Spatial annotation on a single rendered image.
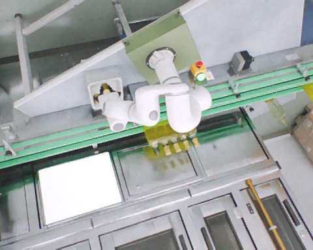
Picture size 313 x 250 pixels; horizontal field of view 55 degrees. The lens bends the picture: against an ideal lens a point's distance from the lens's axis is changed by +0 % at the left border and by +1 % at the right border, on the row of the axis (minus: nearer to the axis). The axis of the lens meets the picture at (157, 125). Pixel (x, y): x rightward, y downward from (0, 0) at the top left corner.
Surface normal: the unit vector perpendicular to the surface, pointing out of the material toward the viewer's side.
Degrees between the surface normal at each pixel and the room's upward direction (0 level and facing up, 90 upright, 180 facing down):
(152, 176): 90
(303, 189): 90
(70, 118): 90
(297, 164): 90
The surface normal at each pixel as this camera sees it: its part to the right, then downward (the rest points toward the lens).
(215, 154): 0.05, -0.53
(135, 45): -0.35, -0.36
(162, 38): 0.30, 0.84
